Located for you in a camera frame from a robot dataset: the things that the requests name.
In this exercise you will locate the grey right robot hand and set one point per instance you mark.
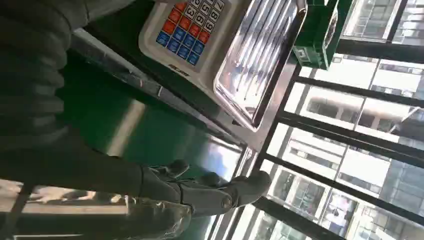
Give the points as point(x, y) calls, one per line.
point(99, 175)

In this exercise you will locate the ribbed grey right arm sleeve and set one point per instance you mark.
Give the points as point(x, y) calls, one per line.
point(30, 73)

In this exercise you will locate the electronic weighing scale with keypad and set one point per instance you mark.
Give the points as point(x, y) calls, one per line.
point(212, 63)

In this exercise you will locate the green plastic crate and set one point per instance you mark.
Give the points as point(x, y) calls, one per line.
point(314, 36)

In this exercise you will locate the black window frame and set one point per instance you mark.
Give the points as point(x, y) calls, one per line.
point(351, 136)

